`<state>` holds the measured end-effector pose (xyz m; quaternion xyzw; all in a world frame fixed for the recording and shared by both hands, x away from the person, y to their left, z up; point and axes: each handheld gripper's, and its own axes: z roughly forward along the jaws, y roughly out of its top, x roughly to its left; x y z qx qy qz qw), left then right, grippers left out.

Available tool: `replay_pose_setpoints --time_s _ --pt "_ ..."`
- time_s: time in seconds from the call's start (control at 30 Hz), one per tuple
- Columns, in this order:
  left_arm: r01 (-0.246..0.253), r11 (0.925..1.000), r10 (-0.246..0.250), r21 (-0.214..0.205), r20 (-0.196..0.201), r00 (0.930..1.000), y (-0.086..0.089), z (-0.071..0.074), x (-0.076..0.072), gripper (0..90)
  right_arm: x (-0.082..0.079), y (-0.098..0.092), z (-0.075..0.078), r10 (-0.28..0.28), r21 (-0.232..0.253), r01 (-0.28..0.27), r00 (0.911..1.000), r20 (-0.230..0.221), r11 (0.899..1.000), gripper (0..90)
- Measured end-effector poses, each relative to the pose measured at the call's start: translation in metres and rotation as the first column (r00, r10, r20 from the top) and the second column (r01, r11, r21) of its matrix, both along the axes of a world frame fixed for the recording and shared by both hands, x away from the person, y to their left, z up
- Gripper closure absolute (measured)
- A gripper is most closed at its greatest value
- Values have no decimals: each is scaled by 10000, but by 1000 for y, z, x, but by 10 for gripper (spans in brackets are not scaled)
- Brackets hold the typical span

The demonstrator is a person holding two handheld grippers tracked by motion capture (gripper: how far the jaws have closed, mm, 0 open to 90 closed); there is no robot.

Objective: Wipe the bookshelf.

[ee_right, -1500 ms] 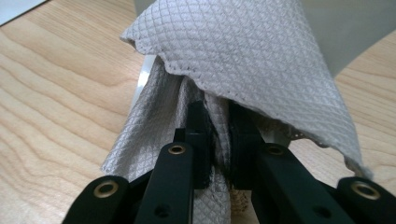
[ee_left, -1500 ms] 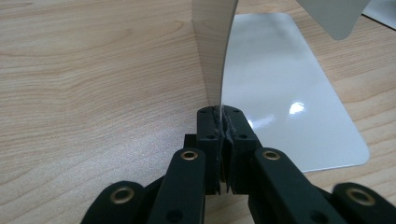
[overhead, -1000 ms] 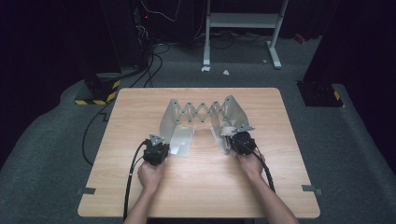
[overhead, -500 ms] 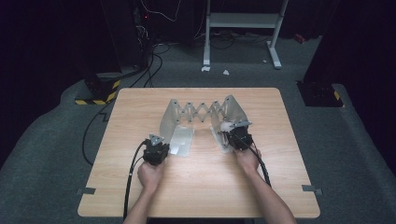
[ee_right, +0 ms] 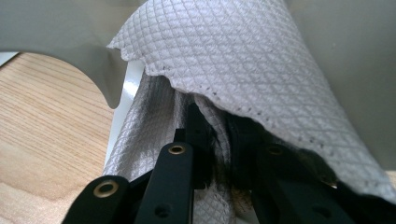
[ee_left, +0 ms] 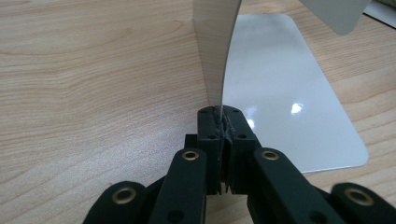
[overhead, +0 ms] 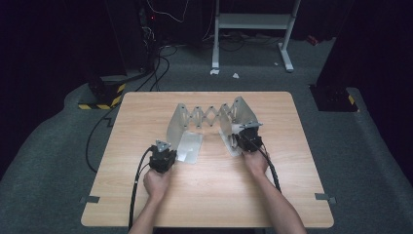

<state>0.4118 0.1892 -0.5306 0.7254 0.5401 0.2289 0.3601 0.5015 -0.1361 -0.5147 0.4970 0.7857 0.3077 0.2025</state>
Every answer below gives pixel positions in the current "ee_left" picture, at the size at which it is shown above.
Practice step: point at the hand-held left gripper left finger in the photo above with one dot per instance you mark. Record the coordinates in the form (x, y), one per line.
(209, 146)

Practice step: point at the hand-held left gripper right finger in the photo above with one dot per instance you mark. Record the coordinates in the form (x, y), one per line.
(241, 149)

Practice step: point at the expandable grey metal bookend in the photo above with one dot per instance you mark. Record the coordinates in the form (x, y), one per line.
(274, 93)

